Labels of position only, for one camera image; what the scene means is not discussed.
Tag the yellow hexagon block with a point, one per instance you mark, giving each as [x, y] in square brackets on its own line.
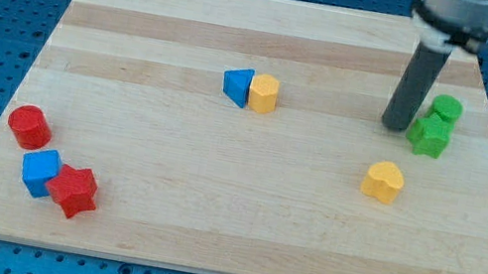
[263, 93]

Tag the yellow heart block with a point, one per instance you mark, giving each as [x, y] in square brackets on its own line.
[383, 182]

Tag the wooden board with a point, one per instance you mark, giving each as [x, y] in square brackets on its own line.
[132, 89]

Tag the blue triangle block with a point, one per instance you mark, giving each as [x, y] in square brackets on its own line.
[236, 85]

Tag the red star block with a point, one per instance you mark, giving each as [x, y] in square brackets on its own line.
[73, 190]

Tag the green star block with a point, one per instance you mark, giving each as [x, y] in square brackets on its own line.
[429, 136]

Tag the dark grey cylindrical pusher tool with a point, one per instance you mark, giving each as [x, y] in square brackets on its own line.
[414, 85]

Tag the green cylinder block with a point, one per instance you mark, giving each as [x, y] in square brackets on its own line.
[447, 108]

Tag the blue cube block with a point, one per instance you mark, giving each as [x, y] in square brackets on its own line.
[38, 168]

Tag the red cylinder block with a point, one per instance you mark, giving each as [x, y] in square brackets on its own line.
[29, 125]

